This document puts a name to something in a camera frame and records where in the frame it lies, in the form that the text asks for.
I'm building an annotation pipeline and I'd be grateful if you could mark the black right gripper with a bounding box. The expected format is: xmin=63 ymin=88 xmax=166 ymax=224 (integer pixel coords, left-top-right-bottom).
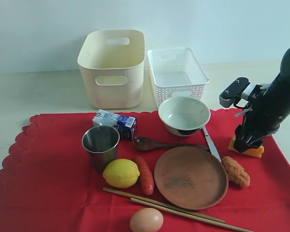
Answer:
xmin=233 ymin=88 xmax=288 ymax=152

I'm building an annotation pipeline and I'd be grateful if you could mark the yellow cheese wedge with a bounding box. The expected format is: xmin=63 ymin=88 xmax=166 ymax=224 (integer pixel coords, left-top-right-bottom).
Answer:
xmin=228 ymin=136 xmax=264 ymax=158

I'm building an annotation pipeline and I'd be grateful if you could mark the blue white milk carton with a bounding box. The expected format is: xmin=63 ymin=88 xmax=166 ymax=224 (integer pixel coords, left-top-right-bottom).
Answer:
xmin=92 ymin=109 xmax=137 ymax=140

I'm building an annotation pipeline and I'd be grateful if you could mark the yellow lemon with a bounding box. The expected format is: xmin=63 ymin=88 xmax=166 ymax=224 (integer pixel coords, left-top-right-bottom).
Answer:
xmin=102 ymin=159 xmax=140 ymax=189

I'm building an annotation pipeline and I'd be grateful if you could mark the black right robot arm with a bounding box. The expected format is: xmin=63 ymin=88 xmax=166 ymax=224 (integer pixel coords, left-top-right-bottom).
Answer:
xmin=234 ymin=48 xmax=290 ymax=153

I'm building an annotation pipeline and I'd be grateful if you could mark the silver table knife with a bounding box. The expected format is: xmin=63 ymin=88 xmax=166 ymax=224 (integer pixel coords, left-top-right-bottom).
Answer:
xmin=202 ymin=126 xmax=221 ymax=162

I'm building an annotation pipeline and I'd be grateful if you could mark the brown clay plate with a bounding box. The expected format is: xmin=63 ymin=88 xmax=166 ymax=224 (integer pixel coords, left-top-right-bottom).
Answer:
xmin=154 ymin=146 xmax=229 ymax=210

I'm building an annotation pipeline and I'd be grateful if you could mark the pale green ceramic bowl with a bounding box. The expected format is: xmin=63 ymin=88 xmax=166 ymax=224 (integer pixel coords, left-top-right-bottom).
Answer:
xmin=158 ymin=96 xmax=211 ymax=137

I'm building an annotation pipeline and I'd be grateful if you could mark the upper wooden chopstick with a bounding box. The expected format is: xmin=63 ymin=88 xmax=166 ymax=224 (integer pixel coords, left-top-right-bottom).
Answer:
xmin=103 ymin=187 xmax=226 ymax=224

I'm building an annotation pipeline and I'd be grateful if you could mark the wooden chopstick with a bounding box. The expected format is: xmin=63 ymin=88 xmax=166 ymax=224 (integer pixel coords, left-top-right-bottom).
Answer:
xmin=103 ymin=187 xmax=226 ymax=224
xmin=130 ymin=198 xmax=252 ymax=232

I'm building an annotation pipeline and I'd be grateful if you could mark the white perforated plastic basket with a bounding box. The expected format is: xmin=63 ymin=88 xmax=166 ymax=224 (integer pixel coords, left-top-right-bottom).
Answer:
xmin=147 ymin=47 xmax=209 ymax=106

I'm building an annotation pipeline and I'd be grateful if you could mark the dark wooden spoon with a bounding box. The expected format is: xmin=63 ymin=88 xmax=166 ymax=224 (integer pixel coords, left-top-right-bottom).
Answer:
xmin=132 ymin=136 xmax=209 ymax=151

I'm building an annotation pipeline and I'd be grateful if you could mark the red sausage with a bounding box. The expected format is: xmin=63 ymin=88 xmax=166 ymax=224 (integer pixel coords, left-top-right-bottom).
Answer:
xmin=133 ymin=156 xmax=155 ymax=196

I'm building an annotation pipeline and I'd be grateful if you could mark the brown egg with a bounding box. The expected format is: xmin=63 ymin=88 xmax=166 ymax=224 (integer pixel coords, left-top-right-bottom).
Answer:
xmin=130 ymin=207 xmax=164 ymax=232

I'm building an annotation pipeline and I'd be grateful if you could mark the lower wooden chopstick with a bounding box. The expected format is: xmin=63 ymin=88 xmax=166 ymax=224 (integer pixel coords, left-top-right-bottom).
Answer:
xmin=130 ymin=198 xmax=252 ymax=232

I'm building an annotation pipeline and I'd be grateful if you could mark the stainless steel cup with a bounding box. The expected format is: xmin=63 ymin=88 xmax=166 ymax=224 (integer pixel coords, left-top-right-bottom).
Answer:
xmin=82 ymin=126 xmax=120 ymax=173

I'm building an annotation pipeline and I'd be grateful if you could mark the cream plastic storage bin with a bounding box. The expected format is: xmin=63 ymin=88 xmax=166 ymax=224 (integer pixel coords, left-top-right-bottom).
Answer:
xmin=77 ymin=29 xmax=145 ymax=109

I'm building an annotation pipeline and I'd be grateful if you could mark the red scalloped cloth mat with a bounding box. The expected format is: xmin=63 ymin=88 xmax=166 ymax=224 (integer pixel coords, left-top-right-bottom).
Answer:
xmin=0 ymin=109 xmax=290 ymax=232

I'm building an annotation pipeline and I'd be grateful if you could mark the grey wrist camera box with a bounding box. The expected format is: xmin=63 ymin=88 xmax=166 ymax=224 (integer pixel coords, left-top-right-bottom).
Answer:
xmin=219 ymin=77 xmax=250 ymax=109

